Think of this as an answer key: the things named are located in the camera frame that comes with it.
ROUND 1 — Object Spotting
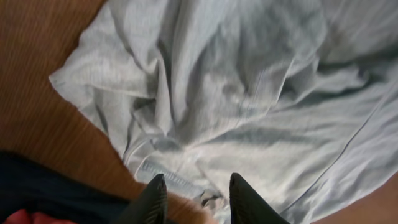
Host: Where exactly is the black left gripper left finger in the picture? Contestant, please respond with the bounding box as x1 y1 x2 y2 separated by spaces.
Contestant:
112 174 167 224

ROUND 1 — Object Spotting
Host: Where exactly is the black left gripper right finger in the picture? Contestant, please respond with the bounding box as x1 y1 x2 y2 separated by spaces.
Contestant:
229 173 289 224

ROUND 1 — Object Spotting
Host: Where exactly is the light blue t-shirt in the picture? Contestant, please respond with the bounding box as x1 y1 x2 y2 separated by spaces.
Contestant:
50 0 397 223

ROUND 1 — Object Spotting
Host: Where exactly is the dark navy folded garment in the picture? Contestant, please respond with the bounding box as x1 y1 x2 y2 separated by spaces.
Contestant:
1 151 136 223

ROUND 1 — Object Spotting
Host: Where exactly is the red folded soccer t-shirt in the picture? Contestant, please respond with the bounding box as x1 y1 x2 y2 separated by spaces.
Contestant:
3 209 76 224

